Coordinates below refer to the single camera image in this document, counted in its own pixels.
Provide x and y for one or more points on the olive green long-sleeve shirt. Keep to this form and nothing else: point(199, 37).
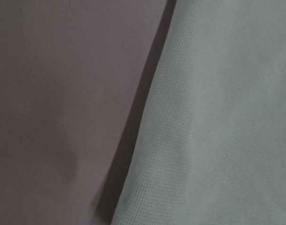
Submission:
point(211, 147)

